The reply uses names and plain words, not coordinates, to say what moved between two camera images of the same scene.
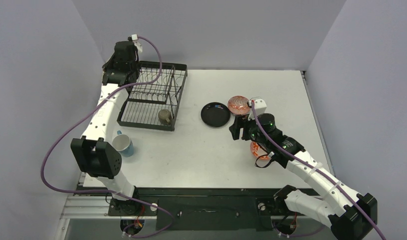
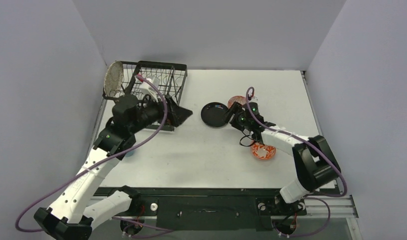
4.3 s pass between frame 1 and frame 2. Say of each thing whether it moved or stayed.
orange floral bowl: stayed
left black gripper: moved
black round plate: stayed
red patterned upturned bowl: stayed
